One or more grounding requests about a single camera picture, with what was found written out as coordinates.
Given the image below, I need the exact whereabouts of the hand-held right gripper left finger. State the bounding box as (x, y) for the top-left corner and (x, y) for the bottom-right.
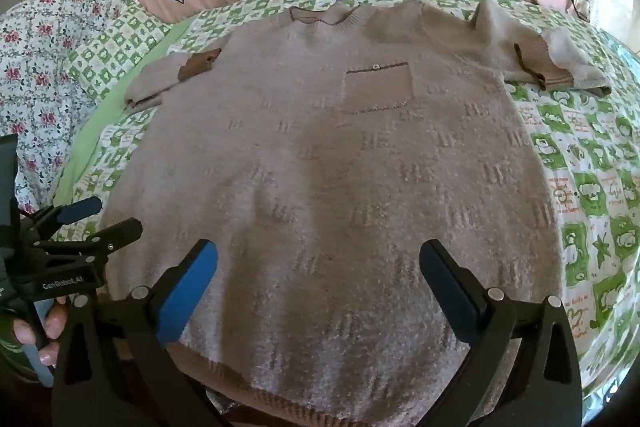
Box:
(50, 238), (226, 427)

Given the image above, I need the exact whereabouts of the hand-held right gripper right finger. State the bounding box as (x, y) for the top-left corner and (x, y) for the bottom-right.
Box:
(419, 239), (584, 427)

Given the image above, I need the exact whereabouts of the beige knit sweater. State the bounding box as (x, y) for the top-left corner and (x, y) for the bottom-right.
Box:
(102, 1), (614, 427)

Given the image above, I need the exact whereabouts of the white floral bed sheet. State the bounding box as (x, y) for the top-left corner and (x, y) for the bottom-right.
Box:
(0, 0), (147, 214)

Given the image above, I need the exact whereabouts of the green checked blanket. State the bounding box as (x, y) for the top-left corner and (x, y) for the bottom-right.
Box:
(52, 0), (640, 410)

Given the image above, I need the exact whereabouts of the person's left hand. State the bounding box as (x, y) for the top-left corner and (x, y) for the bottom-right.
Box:
(12, 297), (69, 369)

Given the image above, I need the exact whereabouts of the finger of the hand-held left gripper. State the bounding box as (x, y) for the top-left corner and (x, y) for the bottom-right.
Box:
(35, 217), (144, 264)
(19, 196), (104, 234)

